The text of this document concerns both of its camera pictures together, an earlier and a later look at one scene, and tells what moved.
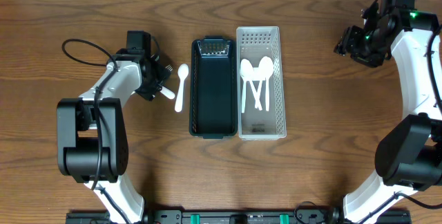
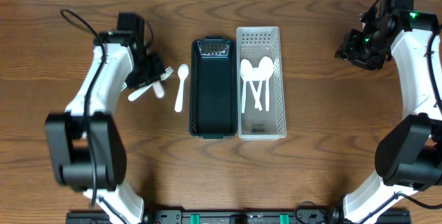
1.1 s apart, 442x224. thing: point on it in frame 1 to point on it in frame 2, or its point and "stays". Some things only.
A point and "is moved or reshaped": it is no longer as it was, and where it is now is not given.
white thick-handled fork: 167,92 is moved or reshaped
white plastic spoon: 265,70 stays
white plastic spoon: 243,93 stays
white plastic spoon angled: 247,72 stays
